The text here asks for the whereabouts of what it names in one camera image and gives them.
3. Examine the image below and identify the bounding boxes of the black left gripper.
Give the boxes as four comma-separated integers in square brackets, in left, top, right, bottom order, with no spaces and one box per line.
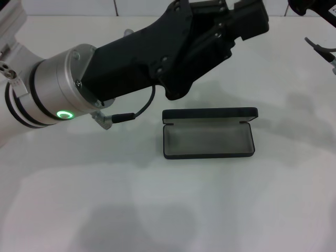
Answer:
[80,0,194,102]

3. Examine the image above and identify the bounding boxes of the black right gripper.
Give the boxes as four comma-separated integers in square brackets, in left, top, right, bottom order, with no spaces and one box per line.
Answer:
[161,0,336,82]

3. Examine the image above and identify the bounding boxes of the black glasses case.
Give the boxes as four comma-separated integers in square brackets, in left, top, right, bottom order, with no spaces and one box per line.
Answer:
[162,107,259,161]

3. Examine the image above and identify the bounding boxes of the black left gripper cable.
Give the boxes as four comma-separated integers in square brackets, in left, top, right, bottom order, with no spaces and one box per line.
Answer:
[91,83,157,131]

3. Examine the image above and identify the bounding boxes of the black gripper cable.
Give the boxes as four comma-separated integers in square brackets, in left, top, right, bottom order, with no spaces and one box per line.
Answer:
[91,83,157,131]
[303,36,336,76]

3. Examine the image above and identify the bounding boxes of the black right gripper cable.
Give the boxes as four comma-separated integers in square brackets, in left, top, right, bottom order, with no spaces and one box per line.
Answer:
[303,36,336,76]

